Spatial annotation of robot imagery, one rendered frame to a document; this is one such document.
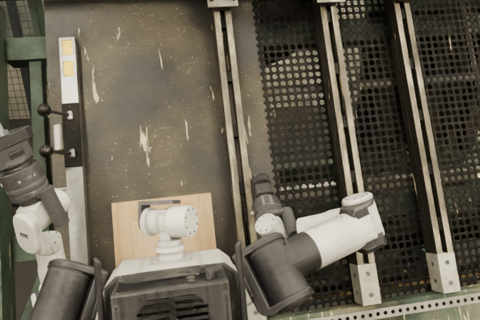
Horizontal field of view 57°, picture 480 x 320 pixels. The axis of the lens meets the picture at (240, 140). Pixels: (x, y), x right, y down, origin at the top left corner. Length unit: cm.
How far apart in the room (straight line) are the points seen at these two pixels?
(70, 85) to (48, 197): 53
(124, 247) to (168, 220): 52
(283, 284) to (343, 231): 19
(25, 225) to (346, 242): 71
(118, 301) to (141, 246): 66
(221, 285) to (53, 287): 35
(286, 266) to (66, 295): 44
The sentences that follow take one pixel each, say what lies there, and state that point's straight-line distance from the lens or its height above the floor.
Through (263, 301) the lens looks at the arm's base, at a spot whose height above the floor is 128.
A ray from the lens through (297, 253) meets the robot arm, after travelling 98.
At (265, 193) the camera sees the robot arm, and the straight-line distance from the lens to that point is 133.
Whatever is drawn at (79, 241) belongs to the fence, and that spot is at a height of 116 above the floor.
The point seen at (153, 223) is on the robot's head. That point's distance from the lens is 97.
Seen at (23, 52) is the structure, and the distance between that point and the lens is 166.
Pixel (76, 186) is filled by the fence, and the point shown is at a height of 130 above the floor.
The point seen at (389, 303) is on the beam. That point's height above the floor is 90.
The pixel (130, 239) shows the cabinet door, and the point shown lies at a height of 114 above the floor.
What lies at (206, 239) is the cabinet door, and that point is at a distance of 144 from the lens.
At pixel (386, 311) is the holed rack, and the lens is 158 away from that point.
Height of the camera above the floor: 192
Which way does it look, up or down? 22 degrees down
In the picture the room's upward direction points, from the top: 2 degrees counter-clockwise
